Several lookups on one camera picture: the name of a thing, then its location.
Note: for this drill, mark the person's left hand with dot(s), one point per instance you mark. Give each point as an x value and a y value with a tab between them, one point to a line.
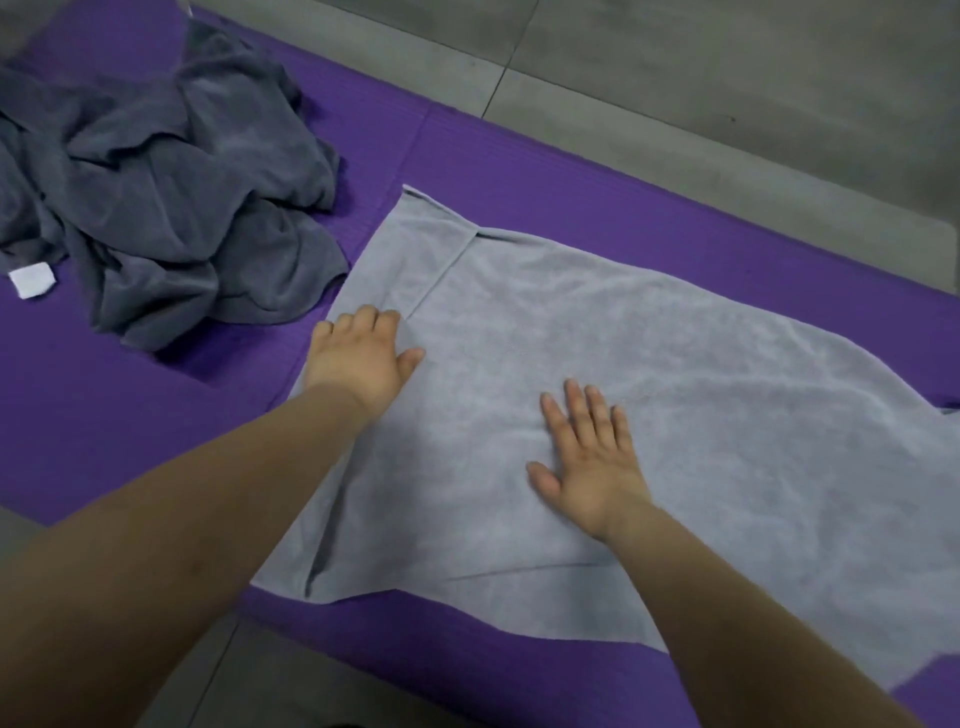
358	367

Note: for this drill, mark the person's right hand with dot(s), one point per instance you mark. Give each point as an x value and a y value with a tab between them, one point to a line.
592	480

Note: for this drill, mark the person's left little finger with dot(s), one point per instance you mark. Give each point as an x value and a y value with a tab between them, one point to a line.
323	332

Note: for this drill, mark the person's right thumb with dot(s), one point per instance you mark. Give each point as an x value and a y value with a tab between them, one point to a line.
544	480

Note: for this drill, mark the person's left thumb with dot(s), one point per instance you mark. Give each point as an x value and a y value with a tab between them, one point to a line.
411	360

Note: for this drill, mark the person's left middle finger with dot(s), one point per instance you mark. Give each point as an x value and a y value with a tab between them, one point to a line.
367	318

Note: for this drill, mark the person's right middle finger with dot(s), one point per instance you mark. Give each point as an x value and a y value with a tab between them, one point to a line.
577	411

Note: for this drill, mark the person's right little finger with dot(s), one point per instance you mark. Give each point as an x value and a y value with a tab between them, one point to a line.
622	431

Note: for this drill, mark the light grey towel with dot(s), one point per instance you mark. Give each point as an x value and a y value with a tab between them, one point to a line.
675	420

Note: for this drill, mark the person's right forearm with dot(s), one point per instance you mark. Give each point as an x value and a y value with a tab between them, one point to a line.
735	637

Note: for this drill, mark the person's left forearm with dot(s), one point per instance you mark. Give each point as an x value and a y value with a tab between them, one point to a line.
180	540

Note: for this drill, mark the purple foam mat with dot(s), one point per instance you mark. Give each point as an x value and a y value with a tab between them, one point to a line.
615	202
90	405

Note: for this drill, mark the crumpled dark grey towel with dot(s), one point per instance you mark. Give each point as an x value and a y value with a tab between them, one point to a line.
165	187

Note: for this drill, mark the white towel tag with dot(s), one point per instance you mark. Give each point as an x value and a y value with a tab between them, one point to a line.
31	281

